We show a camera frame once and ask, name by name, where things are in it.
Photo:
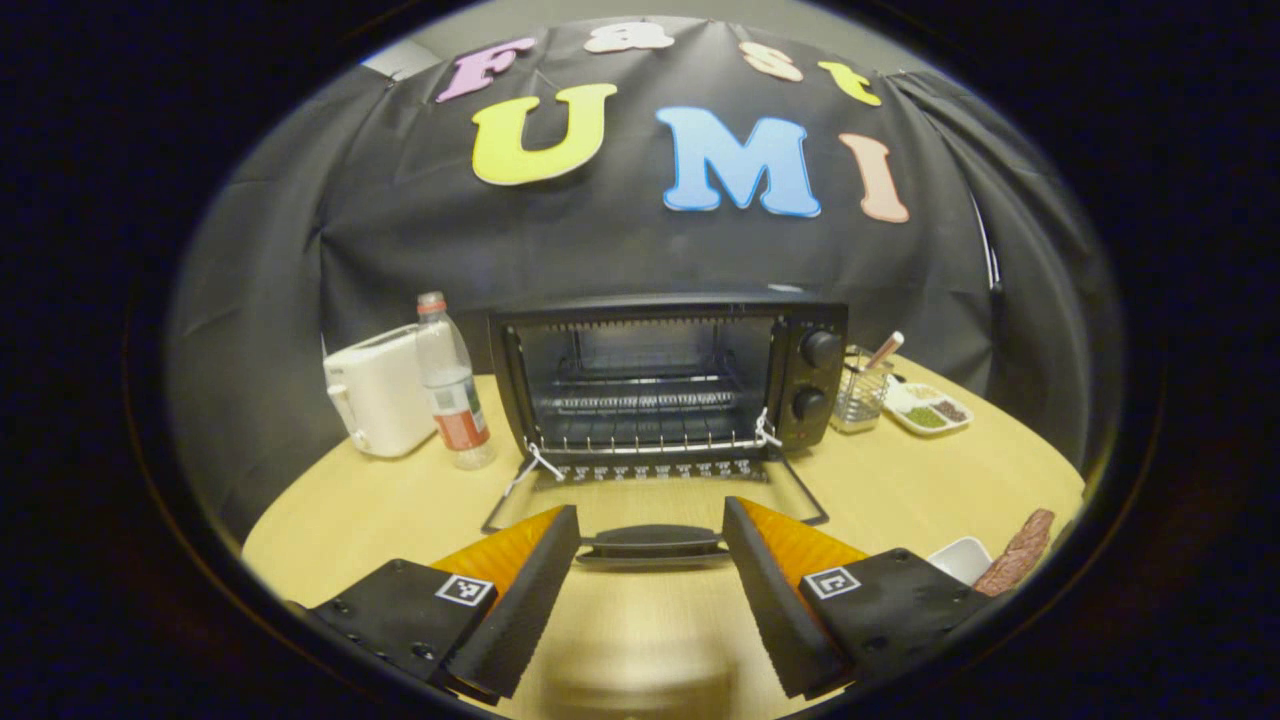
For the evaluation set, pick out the pale yellow beans pile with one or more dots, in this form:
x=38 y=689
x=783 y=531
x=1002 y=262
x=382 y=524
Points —
x=920 y=392

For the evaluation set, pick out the dark red beans pile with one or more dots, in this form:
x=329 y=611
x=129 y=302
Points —
x=950 y=409

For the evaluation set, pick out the black electric oven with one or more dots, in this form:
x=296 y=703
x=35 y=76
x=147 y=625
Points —
x=810 y=375

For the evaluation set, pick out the brown grilled sausage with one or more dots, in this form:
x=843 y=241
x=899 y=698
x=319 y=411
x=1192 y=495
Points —
x=1020 y=550

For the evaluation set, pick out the white toaster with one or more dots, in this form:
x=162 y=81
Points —
x=375 y=395

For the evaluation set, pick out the black backdrop cloth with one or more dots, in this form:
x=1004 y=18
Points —
x=620 y=250

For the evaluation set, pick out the green beans pile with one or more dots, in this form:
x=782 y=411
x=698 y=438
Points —
x=926 y=418

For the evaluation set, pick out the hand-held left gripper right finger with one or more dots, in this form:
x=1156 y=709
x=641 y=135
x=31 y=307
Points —
x=775 y=600

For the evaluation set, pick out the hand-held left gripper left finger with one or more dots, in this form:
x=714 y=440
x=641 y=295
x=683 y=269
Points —
x=530 y=600

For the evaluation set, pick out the pink striped tube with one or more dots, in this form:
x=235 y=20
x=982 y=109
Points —
x=885 y=350

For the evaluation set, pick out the clear plastic bottle red label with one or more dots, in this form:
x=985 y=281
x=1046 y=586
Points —
x=455 y=400

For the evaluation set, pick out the white rectangular dish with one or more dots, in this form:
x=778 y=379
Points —
x=960 y=560

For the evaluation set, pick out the white divided dish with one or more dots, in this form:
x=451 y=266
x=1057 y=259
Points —
x=905 y=405

